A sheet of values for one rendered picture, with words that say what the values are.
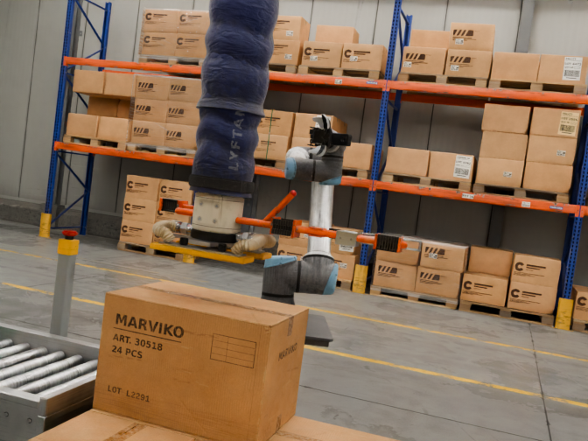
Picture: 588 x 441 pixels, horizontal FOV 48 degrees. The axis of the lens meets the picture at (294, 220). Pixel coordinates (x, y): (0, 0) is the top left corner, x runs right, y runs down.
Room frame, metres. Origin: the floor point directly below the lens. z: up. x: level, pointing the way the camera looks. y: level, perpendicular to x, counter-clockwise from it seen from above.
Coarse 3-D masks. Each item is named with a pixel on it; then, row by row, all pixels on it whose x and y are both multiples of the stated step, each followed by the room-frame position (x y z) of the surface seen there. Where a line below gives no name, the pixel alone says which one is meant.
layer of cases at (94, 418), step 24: (48, 432) 1.94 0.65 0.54; (72, 432) 1.96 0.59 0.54; (96, 432) 1.98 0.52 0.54; (120, 432) 2.00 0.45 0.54; (144, 432) 2.03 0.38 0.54; (168, 432) 2.05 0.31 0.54; (288, 432) 2.19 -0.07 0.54; (312, 432) 2.21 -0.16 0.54; (336, 432) 2.24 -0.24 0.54; (360, 432) 2.27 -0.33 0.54
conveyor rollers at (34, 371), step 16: (0, 352) 2.65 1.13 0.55; (16, 352) 2.73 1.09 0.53; (32, 352) 2.71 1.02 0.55; (0, 368) 2.51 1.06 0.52; (16, 368) 2.48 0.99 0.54; (32, 368) 2.56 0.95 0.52; (48, 368) 2.53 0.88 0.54; (64, 368) 2.61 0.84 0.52; (80, 368) 2.58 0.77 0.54; (96, 368) 2.67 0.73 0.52; (0, 384) 2.28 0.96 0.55; (16, 384) 2.34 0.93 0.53; (32, 384) 2.32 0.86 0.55; (48, 384) 2.38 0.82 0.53; (64, 384) 2.35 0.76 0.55
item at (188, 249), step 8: (184, 240) 2.18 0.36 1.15; (152, 248) 2.17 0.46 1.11; (160, 248) 2.16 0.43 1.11; (168, 248) 2.15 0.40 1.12; (176, 248) 2.15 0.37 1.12; (184, 248) 2.14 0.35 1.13; (192, 248) 2.15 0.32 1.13; (200, 248) 2.14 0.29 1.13; (208, 248) 2.17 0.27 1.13; (224, 248) 2.15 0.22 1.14; (200, 256) 2.12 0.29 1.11; (208, 256) 2.11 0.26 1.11; (216, 256) 2.11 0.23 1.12; (224, 256) 2.10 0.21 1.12; (232, 256) 2.09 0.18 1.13; (240, 256) 2.11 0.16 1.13; (248, 256) 2.15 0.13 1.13
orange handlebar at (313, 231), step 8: (176, 208) 2.29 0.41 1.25; (184, 208) 2.32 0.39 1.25; (192, 208) 2.56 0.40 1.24; (248, 224) 2.21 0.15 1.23; (256, 224) 2.19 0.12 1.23; (264, 224) 2.19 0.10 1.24; (296, 232) 2.16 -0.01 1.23; (304, 232) 2.15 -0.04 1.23; (312, 232) 2.14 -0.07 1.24; (320, 232) 2.13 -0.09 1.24; (328, 232) 2.13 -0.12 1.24; (360, 240) 2.10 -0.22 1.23; (368, 240) 2.09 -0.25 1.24
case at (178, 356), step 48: (144, 288) 2.33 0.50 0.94; (192, 288) 2.46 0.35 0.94; (144, 336) 2.12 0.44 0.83; (192, 336) 2.07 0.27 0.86; (240, 336) 2.02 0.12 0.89; (288, 336) 2.17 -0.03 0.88; (96, 384) 2.17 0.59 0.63; (144, 384) 2.12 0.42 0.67; (192, 384) 2.06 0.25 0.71; (240, 384) 2.01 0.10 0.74; (288, 384) 2.24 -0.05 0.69; (192, 432) 2.06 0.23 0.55; (240, 432) 2.01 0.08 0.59
